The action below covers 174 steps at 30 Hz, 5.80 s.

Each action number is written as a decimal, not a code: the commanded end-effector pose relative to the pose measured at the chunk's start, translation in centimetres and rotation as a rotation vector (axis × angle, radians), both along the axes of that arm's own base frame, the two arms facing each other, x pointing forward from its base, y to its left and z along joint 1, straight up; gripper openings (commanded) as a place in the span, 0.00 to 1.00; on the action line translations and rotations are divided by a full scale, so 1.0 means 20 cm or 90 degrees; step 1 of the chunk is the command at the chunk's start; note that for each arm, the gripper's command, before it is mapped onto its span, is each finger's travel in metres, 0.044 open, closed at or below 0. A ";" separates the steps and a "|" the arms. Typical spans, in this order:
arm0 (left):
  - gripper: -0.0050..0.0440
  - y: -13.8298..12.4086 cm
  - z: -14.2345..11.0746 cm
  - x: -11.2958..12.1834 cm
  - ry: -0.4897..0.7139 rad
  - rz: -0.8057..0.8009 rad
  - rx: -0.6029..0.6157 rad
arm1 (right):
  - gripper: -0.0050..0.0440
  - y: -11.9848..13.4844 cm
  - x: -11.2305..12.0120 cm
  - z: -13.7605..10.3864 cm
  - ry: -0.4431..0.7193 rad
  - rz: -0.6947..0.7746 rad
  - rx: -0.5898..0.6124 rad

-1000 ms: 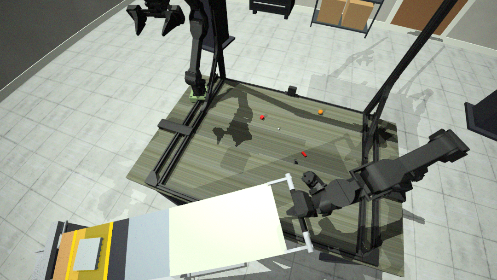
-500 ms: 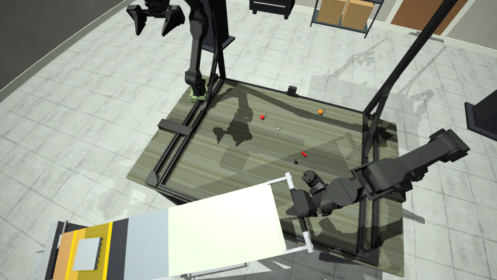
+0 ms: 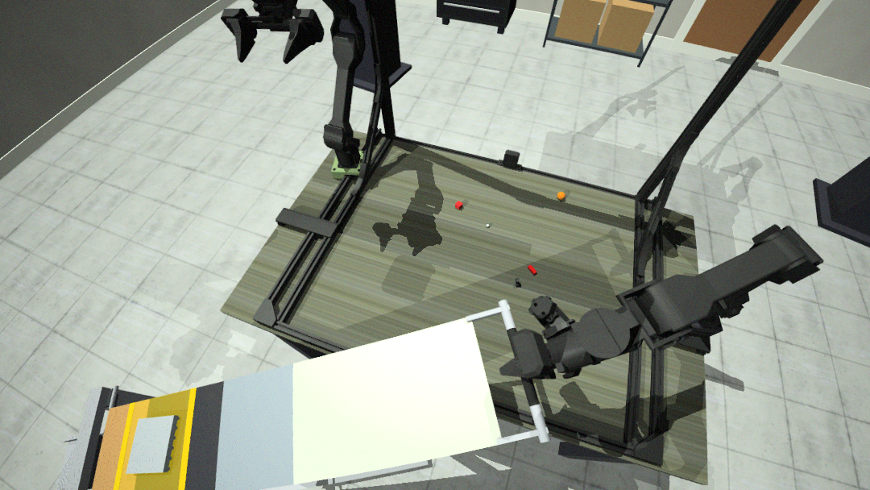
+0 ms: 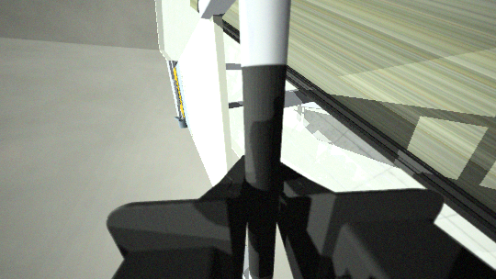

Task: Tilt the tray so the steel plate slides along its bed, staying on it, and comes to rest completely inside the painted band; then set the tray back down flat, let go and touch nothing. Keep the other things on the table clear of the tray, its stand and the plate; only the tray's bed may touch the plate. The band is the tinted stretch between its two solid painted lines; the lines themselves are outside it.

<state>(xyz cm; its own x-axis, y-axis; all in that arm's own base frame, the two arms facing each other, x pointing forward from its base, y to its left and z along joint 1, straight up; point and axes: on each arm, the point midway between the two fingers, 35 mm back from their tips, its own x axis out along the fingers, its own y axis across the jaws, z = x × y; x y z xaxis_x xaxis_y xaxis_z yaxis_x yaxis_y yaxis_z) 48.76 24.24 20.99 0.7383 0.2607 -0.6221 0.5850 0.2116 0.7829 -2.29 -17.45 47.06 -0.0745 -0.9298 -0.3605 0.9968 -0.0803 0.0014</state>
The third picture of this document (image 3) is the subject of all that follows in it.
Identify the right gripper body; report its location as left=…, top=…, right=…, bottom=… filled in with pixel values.
left=221, top=0, right=324, bottom=43

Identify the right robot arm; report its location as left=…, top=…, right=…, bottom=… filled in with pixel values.
left=252, top=0, right=366, bottom=168

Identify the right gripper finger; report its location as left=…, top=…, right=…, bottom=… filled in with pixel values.
left=283, top=19, right=316, bottom=64
left=226, top=19, right=255, bottom=63

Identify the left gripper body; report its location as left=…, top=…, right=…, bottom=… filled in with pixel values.
left=512, top=322, right=604, bottom=379

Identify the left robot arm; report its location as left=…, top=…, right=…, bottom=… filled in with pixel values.
left=528, top=224, right=823, bottom=360

